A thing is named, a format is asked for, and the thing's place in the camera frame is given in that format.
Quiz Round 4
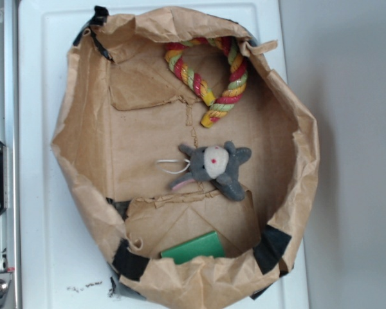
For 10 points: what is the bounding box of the gray plush donkey toy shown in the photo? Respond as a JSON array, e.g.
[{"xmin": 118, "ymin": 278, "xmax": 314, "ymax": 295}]
[{"xmin": 163, "ymin": 141, "xmax": 252, "ymax": 201}]

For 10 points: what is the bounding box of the brown paper bag bin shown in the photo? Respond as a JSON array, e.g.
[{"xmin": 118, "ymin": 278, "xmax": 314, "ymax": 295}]
[{"xmin": 51, "ymin": 6, "xmax": 320, "ymax": 308}]

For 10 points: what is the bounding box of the green block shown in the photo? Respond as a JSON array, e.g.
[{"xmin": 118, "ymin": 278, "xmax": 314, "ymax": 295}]
[{"xmin": 161, "ymin": 231, "xmax": 226, "ymax": 265}]

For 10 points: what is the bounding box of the white plastic tray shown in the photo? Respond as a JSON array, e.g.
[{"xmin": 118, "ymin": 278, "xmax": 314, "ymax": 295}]
[{"xmin": 19, "ymin": 1, "xmax": 309, "ymax": 308}]

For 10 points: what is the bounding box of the multicolor twisted rope toy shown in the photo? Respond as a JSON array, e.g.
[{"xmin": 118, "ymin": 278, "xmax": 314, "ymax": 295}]
[{"xmin": 165, "ymin": 36, "xmax": 248, "ymax": 128}]

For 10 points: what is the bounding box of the aluminium frame rail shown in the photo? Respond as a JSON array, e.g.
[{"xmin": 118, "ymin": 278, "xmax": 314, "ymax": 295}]
[{"xmin": 0, "ymin": 1, "xmax": 23, "ymax": 308}]

